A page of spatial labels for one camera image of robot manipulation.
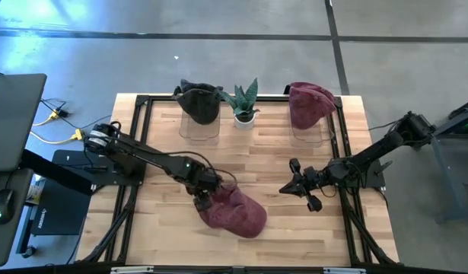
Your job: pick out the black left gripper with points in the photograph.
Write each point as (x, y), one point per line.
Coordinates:
(203, 182)

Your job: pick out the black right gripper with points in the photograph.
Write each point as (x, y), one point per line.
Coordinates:
(315, 179)

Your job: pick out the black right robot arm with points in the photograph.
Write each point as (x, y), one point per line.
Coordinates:
(370, 154)

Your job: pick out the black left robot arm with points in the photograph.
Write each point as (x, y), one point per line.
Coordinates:
(153, 160)

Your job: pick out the clear plastic bin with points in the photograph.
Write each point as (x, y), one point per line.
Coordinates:
(199, 133)
(311, 137)

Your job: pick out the green plant in white pot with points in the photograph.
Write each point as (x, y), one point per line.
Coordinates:
(246, 122)

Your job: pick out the black clamp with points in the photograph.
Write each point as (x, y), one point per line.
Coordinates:
(287, 90)

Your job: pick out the black equipment case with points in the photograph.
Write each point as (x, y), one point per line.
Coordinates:
(62, 213)

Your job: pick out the black desk support beam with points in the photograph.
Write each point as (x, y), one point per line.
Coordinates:
(55, 171)

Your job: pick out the black power adapter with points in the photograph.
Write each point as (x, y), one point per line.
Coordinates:
(64, 113)

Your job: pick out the small printed box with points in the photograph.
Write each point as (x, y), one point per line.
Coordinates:
(35, 192)

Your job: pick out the dark metal side table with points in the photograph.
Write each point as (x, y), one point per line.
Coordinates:
(462, 121)

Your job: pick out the black caster wheel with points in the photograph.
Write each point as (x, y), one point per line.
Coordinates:
(29, 251)

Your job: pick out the dark grey desk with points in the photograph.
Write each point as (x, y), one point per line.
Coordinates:
(13, 243)

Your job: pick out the black metal table frame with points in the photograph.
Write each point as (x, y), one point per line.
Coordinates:
(161, 99)

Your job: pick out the white metal bracket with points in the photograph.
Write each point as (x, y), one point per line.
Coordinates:
(131, 270)
(344, 271)

